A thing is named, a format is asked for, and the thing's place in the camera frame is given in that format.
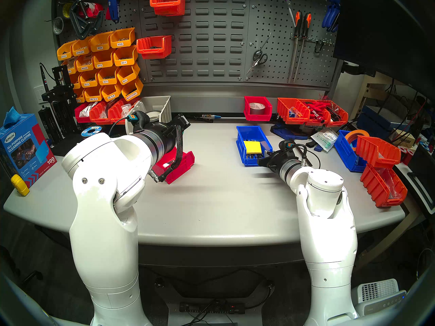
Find yellow bin labelled M3-4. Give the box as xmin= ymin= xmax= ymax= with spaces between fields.
xmin=113 ymin=45 xmax=139 ymax=67

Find orange-red bin with hardware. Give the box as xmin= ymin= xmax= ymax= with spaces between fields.
xmin=89 ymin=101 xmax=111 ymax=125
xmin=108 ymin=98 xmax=136 ymax=125

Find grey bench back rail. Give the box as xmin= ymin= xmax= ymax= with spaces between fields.
xmin=143 ymin=83 xmax=335 ymax=113

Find red bin with blade pack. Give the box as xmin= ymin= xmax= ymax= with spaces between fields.
xmin=152 ymin=146 xmax=196 ymax=185

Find yellow bin labelled M4-0.7 HEX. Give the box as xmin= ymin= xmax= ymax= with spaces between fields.
xmin=121 ymin=78 xmax=144 ymax=102

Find blue black clamp tool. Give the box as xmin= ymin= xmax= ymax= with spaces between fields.
xmin=271 ymin=122 xmax=318 ymax=141

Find red bin with tape roll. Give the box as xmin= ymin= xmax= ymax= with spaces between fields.
xmin=244 ymin=96 xmax=273 ymax=122

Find dark metal clamp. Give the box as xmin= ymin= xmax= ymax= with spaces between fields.
xmin=70 ymin=0 xmax=104 ymax=40

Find blue cleaning cloth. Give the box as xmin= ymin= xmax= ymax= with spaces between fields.
xmin=3 ymin=106 xmax=21 ymax=125

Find yellow bin labelled M2.5-6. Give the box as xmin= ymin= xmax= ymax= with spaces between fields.
xmin=83 ymin=87 xmax=103 ymax=103

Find red cans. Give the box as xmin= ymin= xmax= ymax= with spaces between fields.
xmin=398 ymin=145 xmax=417 ymax=165

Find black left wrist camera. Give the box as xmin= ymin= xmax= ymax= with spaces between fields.
xmin=126 ymin=111 xmax=152 ymax=132

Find dark blue storage crate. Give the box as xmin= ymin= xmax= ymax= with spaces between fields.
xmin=357 ymin=105 xmax=408 ymax=139

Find orange-red bin with black tools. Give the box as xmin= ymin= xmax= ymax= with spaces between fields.
xmin=321 ymin=101 xmax=349 ymax=127

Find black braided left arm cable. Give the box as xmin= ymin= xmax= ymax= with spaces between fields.
xmin=150 ymin=125 xmax=184 ymax=183

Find yellow bin labelled M3-12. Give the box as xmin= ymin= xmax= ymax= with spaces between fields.
xmin=79 ymin=71 xmax=100 ymax=89

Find grey pegboard panel with tapes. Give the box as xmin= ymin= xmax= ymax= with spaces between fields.
xmin=51 ymin=0 xmax=150 ymax=83

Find orange-red bin with glue sticks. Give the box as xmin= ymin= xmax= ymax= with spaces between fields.
xmin=277 ymin=98 xmax=310 ymax=125

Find white air purifier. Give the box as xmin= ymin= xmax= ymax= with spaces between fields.
xmin=352 ymin=278 xmax=406 ymax=317

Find orange handled screwdrivers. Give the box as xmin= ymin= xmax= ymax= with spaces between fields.
xmin=294 ymin=12 xmax=312 ymax=83

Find orange-red bin with plastic bag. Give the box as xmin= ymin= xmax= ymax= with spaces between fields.
xmin=360 ymin=164 xmax=408 ymax=208

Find blue hand tool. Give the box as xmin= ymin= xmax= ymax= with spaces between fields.
xmin=106 ymin=0 xmax=124 ymax=23

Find orange tape roll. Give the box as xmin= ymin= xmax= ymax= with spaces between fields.
xmin=345 ymin=129 xmax=370 ymax=149

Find yellow bin labelled M3-6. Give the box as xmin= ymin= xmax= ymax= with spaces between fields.
xmin=117 ymin=62 xmax=141 ymax=86

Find yellow bin labelled M3X8 BAG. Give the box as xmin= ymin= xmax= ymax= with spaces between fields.
xmin=71 ymin=37 xmax=93 ymax=56

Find black bench mat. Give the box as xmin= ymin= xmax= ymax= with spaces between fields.
xmin=51 ymin=130 xmax=85 ymax=157

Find cardboard box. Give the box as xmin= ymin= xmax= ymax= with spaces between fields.
xmin=391 ymin=128 xmax=417 ymax=148

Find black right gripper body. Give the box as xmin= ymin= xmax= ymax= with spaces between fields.
xmin=259 ymin=150 xmax=289 ymax=169

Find black tray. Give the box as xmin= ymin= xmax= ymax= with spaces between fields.
xmin=408 ymin=144 xmax=435 ymax=214

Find orange black handled file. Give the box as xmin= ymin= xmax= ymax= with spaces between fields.
xmin=288 ymin=11 xmax=303 ymax=83

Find large beige plastic bin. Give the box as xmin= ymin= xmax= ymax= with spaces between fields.
xmin=125 ymin=95 xmax=172 ymax=134

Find blue bin with yellow pad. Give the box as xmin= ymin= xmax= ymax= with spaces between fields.
xmin=236 ymin=126 xmax=273 ymax=167

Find blue bin with orange tape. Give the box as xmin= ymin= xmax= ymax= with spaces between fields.
xmin=335 ymin=130 xmax=369 ymax=173

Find black power strip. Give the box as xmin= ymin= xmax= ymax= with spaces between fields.
xmin=179 ymin=302 xmax=246 ymax=315

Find yellow bin labelled M3-8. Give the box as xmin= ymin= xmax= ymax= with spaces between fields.
xmin=97 ymin=67 xmax=120 ymax=86

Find metal wire hook rack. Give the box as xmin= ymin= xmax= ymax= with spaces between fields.
xmin=292 ymin=33 xmax=337 ymax=46

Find yellow bin labelled M4-6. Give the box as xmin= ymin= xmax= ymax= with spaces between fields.
xmin=92 ymin=50 xmax=116 ymax=69

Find yellow bin labelled M2.5-5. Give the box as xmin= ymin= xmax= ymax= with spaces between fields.
xmin=101 ymin=84 xmax=123 ymax=102

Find black instrument stand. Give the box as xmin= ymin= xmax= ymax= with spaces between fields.
xmin=41 ymin=65 xmax=79 ymax=135

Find red white tape roll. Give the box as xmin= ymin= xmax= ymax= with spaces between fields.
xmin=82 ymin=2 xmax=103 ymax=19

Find yellow bin labelled M3X6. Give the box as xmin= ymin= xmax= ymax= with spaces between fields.
xmin=109 ymin=28 xmax=136 ymax=49

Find pale wooden side frame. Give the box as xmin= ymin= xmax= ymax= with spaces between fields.
xmin=350 ymin=74 xmax=395 ymax=120

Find white pouch green print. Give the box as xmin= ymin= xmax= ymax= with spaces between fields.
xmin=311 ymin=129 xmax=338 ymax=152

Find blue red cleaning cloths box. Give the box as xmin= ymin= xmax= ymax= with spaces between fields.
xmin=0 ymin=113 xmax=57 ymax=188

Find black handled scissors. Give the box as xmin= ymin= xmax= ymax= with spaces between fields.
xmin=246 ymin=50 xmax=269 ymax=76

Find grey louvered wall panel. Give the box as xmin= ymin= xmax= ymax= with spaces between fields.
xmin=138 ymin=0 xmax=251 ymax=84

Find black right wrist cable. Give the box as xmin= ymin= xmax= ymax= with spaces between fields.
xmin=293 ymin=144 xmax=321 ymax=169

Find blue spring clamp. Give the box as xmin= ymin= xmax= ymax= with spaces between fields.
xmin=322 ymin=3 xmax=335 ymax=30
xmin=329 ymin=0 xmax=341 ymax=32

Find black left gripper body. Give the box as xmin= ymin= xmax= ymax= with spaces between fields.
xmin=167 ymin=114 xmax=191 ymax=142

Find black monitor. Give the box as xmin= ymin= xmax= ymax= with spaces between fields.
xmin=333 ymin=0 xmax=435 ymax=102

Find grey pegboard panel with tools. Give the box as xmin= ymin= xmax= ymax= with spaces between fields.
xmin=245 ymin=0 xmax=340 ymax=88

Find red bin with screw bags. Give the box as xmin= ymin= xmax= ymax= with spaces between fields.
xmin=75 ymin=103 xmax=94 ymax=124

